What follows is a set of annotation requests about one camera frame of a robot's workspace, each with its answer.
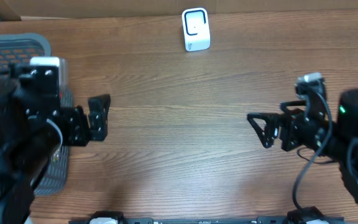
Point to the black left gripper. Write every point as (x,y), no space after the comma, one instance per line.
(74,126)

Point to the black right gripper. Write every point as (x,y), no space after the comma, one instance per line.
(285,130)

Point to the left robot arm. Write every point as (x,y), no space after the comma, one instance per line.
(33,126)

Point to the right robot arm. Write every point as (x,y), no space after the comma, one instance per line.
(337,140)

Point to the white barcode scanner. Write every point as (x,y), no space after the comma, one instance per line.
(196,29)

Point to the grey plastic basket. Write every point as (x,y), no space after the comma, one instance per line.
(20,48)

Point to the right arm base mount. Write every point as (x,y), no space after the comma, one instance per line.
(304,215)

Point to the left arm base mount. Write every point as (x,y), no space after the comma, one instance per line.
(107,217)

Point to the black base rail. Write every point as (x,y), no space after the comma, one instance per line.
(258,220)

